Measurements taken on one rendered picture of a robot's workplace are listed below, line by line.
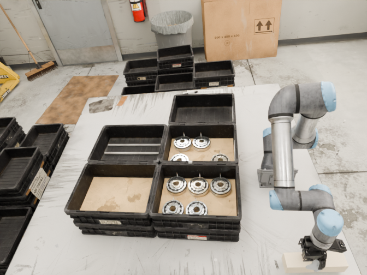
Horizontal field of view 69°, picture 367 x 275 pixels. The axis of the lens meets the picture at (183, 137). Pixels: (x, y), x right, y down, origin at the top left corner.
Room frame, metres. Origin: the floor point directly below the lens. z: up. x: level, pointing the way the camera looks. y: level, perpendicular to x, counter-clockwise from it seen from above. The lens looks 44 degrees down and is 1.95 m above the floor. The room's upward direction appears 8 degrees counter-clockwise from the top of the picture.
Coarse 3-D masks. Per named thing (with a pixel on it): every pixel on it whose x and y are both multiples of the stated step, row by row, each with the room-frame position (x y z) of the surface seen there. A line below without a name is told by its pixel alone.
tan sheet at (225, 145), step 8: (192, 144) 1.10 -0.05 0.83; (216, 144) 1.07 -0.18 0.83; (224, 144) 1.06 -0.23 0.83; (232, 144) 1.06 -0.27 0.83; (176, 152) 1.06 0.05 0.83; (184, 152) 1.05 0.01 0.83; (192, 152) 1.04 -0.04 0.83; (200, 152) 1.03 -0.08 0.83; (208, 152) 1.02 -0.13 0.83; (216, 152) 1.01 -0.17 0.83; (224, 152) 1.00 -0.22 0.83; (232, 152) 0.99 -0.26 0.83; (192, 160) 0.98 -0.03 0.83; (200, 160) 0.97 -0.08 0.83; (208, 160) 0.96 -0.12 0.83; (232, 160) 0.93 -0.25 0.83
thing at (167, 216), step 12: (156, 180) 0.80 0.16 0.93; (240, 192) 0.66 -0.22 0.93; (240, 204) 0.60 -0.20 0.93; (156, 216) 0.61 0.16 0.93; (168, 216) 0.60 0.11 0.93; (180, 216) 0.59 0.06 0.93; (192, 216) 0.58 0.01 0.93; (204, 216) 0.57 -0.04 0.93; (216, 216) 0.57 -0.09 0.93; (228, 216) 0.56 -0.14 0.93; (240, 216) 0.55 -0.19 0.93
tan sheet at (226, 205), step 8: (232, 184) 0.78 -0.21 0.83; (208, 192) 0.76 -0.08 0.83; (232, 192) 0.74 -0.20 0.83; (168, 200) 0.74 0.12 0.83; (184, 200) 0.73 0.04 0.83; (192, 200) 0.72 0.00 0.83; (200, 200) 0.72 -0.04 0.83; (208, 200) 0.71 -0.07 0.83; (216, 200) 0.70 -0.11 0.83; (224, 200) 0.70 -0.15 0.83; (232, 200) 0.69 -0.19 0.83; (160, 208) 0.70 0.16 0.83; (184, 208) 0.68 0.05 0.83; (208, 208) 0.66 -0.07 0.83; (216, 208) 0.66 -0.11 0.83; (224, 208) 0.65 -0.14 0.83; (232, 208) 0.65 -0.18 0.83
